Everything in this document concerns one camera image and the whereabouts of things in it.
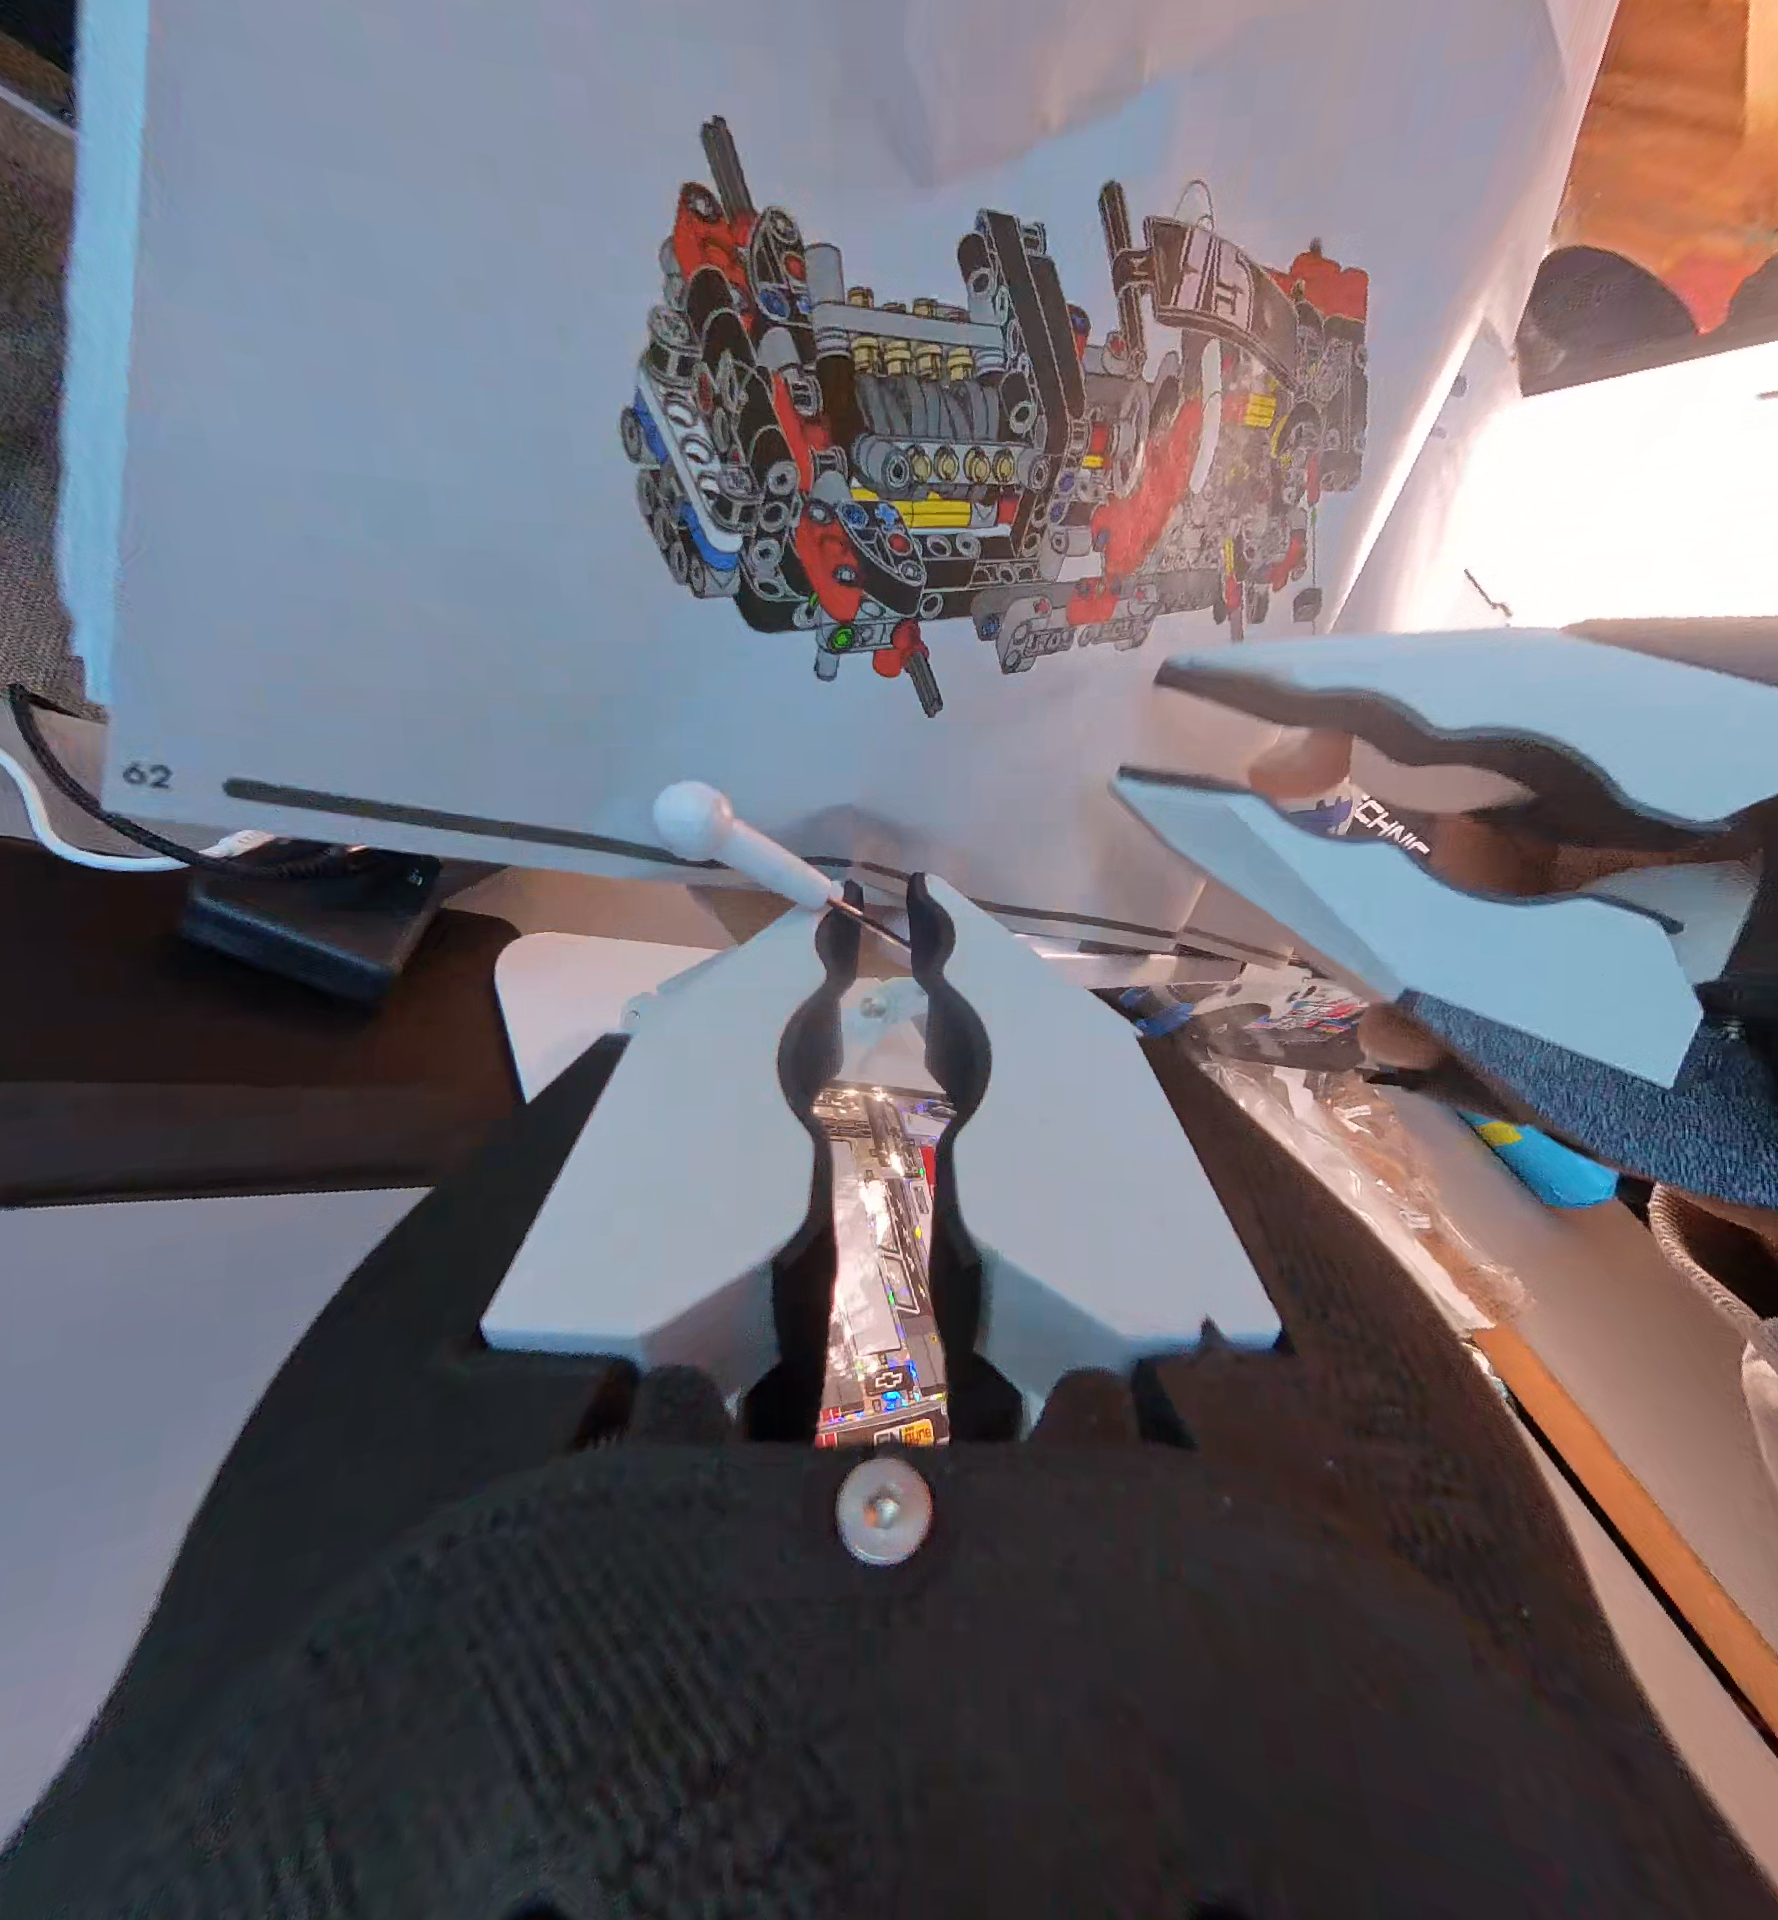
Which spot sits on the holographic sticker sheet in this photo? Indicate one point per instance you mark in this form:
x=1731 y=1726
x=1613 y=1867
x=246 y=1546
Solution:
x=875 y=1291

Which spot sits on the person's right hand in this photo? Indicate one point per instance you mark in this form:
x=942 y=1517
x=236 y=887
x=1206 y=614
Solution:
x=1307 y=768

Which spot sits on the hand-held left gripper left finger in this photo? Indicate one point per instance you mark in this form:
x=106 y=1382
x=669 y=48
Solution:
x=650 y=1199

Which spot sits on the crumpled clear plastic bags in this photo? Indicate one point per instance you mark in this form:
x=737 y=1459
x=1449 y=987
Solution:
x=1354 y=1169

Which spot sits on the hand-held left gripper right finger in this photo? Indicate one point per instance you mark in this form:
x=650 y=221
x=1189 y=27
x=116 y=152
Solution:
x=1115 y=1199

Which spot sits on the small black charger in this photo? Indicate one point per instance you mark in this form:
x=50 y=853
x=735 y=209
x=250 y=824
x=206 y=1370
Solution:
x=303 y=931

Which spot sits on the lego set box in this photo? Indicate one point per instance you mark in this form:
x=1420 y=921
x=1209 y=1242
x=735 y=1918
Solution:
x=1386 y=824

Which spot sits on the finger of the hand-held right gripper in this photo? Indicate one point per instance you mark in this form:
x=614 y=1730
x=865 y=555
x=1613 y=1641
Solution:
x=1506 y=958
x=1578 y=706

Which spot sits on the lego instruction booklet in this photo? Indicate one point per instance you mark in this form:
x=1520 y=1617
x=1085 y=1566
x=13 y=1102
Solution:
x=381 y=449

